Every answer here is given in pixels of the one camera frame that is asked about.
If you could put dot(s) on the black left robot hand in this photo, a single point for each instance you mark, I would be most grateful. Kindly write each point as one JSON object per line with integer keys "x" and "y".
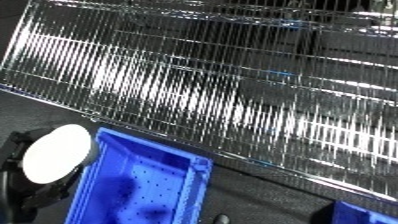
{"x": 35, "y": 196}

